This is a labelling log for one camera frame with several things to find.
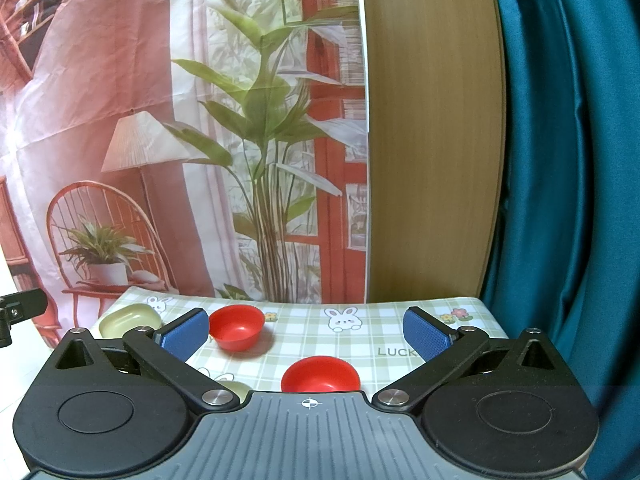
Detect red plastic bowl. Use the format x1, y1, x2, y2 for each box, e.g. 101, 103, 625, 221
281, 356, 360, 392
208, 304, 266, 352

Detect green plaid bunny tablecloth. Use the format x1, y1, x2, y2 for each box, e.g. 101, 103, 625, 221
89, 286, 509, 404

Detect cream green rectangular plate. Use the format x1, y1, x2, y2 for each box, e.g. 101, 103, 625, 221
99, 304, 163, 339

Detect wooden panel board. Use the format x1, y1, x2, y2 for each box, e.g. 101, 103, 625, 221
363, 0, 506, 302

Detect printed room scene backdrop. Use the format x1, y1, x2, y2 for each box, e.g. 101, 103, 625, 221
1, 0, 368, 346

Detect teal curtain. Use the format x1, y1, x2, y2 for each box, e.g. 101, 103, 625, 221
482, 0, 639, 479

